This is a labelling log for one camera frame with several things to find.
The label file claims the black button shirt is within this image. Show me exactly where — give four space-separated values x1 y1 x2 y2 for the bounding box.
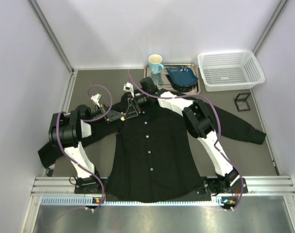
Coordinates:
37 92 267 203

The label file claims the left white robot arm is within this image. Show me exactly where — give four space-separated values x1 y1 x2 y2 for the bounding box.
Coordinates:
49 104 125 194

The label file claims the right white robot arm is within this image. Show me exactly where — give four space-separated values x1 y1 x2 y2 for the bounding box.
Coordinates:
137 77 244 195

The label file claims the brooch in black box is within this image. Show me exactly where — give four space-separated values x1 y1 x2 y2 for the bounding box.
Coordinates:
234 92 251 112

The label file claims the steel tray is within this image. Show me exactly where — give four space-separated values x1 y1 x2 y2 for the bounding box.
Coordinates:
143 64 201 95

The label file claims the light blue mug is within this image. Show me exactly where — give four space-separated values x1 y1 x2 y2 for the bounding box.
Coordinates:
148 54 164 74

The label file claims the dark blue plate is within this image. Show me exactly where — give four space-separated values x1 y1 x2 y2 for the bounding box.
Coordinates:
166 66 198 87

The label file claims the white plastic basket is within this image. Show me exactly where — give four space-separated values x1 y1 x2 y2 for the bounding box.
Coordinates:
197 50 265 92

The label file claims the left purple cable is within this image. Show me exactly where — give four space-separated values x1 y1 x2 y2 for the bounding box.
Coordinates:
55 84 114 214

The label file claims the purple cable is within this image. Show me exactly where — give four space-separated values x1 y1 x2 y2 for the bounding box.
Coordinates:
128 69 243 211
55 84 114 214

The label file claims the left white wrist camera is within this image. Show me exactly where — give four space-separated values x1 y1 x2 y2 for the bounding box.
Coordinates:
90 94 102 106

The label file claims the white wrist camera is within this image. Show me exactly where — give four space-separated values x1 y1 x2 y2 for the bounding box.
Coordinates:
123 82 134 97
90 94 102 106

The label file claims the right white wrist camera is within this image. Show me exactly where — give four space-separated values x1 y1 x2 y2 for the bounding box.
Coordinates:
123 82 134 97

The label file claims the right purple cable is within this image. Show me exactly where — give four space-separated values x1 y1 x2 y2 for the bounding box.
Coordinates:
128 69 243 211

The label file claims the aluminium frame rail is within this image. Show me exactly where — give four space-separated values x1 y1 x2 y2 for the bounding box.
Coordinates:
31 176 295 207

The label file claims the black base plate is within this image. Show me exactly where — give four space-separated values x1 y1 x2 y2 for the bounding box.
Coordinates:
74 176 248 205

